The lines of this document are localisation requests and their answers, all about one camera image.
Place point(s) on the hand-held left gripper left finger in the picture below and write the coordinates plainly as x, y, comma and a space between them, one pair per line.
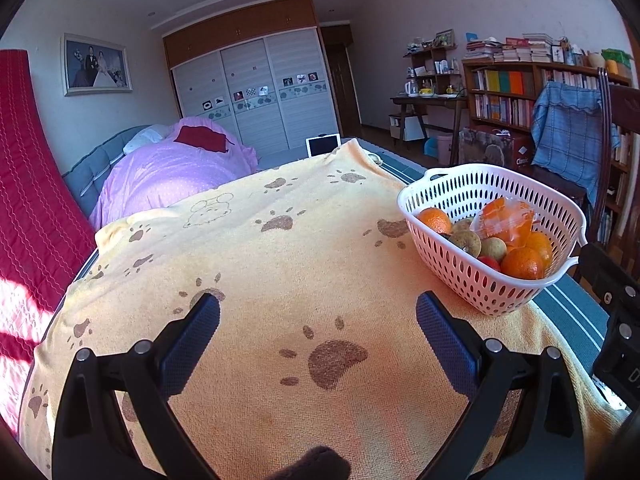
192, 345

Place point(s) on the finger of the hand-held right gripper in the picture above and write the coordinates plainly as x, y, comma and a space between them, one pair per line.
610, 270

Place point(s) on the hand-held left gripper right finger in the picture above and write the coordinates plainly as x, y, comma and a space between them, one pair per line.
447, 347

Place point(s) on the oval orange citrus fruit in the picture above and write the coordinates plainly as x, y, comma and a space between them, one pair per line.
541, 245

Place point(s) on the mandarin with stem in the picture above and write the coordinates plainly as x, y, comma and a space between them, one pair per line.
522, 262

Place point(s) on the red tomato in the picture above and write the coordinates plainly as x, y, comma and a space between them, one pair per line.
489, 262

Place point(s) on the brown round fruit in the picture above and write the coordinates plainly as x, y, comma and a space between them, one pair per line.
494, 247
465, 242

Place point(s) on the plastic bag of orange pieces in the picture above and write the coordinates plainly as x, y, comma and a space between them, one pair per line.
505, 220

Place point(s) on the large round orange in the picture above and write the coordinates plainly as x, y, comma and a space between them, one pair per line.
434, 220

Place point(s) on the white plastic basket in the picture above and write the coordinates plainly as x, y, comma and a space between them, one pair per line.
480, 180

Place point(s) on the person's left hand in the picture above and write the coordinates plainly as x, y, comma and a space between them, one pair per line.
315, 465

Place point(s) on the yellow paw-print towel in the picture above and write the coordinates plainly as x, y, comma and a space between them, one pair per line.
280, 285

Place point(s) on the dark wooden chair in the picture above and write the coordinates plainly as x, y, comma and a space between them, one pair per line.
615, 160

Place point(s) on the blue checked cloth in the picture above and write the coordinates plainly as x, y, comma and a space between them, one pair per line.
565, 125

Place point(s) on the printed cardboard box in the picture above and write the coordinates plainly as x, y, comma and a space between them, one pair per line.
492, 150

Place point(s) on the purple duvet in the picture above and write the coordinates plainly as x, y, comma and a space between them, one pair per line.
170, 175

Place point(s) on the wooden bookshelf with books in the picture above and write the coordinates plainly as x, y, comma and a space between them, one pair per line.
525, 90

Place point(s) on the small plastic bin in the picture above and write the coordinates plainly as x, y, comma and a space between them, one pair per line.
442, 147

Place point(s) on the grey-blue padded headboard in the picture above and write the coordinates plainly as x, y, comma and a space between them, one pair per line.
95, 170

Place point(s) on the dark red cloth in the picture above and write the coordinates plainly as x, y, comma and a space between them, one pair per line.
200, 137

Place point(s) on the white pillow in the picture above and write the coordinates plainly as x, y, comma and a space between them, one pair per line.
142, 137

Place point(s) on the white storage box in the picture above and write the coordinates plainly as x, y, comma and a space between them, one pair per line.
407, 127

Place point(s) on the red quilted cover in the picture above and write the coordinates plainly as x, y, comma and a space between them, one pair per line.
35, 185

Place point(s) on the white tablet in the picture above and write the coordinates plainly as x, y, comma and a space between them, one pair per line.
324, 146

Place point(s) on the dark wooden desk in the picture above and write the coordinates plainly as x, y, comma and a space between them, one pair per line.
430, 105

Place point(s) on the white sliding-door wardrobe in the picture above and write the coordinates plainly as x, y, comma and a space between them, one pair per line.
250, 85

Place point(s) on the small wooden desk shelf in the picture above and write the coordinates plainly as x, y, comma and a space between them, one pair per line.
432, 65

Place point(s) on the dark wooden door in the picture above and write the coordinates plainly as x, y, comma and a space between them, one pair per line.
342, 80

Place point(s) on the framed wall photo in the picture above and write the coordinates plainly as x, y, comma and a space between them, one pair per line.
97, 65

